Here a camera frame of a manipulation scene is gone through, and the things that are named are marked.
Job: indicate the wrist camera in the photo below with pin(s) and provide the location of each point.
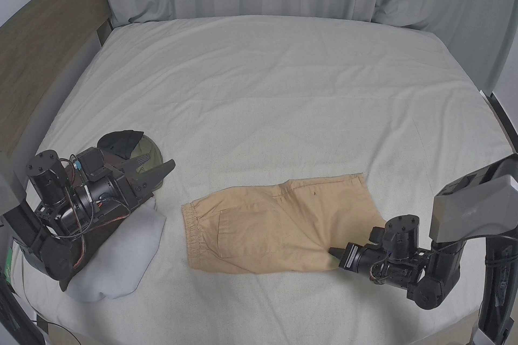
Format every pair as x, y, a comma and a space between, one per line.
91, 163
378, 235

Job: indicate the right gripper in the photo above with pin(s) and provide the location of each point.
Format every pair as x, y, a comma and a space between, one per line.
360, 257

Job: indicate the black garment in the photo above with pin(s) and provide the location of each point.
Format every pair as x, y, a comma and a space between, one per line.
119, 143

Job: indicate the white garment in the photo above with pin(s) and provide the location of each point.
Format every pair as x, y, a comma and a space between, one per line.
121, 250

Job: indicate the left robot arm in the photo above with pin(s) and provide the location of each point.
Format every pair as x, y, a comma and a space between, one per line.
44, 181

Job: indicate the dark brown garment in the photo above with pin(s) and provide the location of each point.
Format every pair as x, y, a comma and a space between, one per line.
101, 240

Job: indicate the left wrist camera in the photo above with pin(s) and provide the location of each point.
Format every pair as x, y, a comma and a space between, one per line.
91, 163

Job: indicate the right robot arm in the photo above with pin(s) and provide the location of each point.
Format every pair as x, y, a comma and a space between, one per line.
465, 210

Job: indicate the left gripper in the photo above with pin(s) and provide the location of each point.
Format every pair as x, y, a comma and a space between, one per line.
117, 191

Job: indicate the olive green garment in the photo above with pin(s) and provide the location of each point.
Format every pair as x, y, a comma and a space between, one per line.
150, 151

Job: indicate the bed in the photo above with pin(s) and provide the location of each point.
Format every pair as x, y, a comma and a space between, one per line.
259, 100

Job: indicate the khaki shorts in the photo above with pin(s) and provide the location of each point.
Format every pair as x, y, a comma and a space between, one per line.
279, 222

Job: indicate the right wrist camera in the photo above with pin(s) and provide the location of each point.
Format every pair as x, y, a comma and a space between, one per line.
378, 235

